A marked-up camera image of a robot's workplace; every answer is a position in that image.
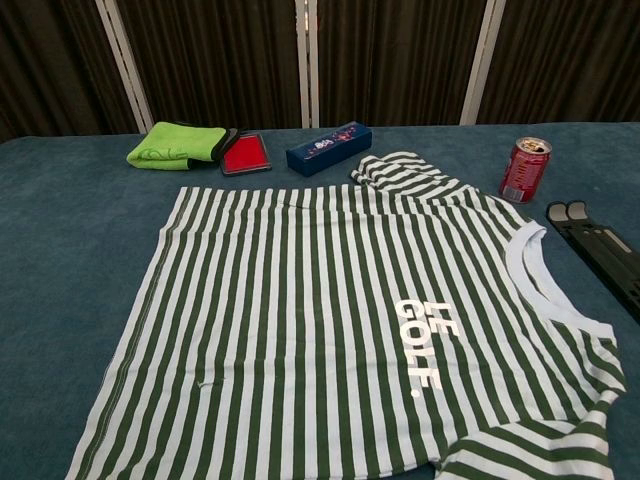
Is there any red ink pad case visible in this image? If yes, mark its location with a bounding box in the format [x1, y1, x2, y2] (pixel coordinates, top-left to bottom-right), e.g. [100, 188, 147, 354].
[218, 128, 274, 177]

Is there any green white striped T-shirt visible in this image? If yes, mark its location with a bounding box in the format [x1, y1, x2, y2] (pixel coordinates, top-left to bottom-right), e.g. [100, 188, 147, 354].
[64, 153, 629, 480]

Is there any dark curtain screen panel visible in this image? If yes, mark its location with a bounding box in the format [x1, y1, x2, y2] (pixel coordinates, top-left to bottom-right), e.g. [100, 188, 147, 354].
[317, 0, 489, 127]
[117, 0, 304, 132]
[477, 0, 640, 125]
[0, 0, 139, 144]

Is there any red soda can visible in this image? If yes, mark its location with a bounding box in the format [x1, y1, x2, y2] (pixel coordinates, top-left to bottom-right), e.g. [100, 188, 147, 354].
[498, 136, 553, 205]

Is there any black folding laptop stand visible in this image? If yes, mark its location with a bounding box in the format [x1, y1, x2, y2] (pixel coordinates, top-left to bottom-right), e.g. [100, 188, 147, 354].
[544, 199, 640, 325]

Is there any lime green microfiber cloth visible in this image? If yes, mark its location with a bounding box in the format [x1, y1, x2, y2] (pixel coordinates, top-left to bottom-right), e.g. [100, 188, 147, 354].
[125, 121, 229, 172]

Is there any dark blue rectangular box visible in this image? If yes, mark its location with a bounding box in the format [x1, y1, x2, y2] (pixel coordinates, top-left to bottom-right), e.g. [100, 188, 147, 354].
[285, 119, 375, 179]

